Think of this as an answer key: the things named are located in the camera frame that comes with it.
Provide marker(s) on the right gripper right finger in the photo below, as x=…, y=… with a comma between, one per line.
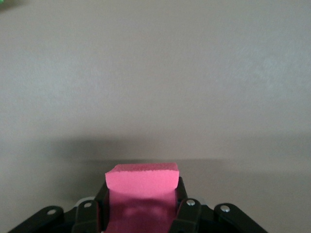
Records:
x=192, y=218

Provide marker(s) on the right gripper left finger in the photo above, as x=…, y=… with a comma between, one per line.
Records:
x=82, y=218

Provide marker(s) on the magenta red foam block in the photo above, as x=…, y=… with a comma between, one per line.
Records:
x=142, y=179

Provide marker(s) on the table cover mat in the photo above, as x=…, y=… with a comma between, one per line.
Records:
x=155, y=72

